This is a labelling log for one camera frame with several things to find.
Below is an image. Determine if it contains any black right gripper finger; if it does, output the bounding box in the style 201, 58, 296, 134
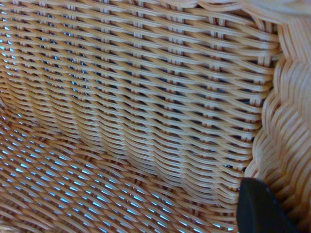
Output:
236, 177, 301, 233

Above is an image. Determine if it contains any orange wicker basket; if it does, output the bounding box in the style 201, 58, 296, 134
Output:
0, 0, 311, 233

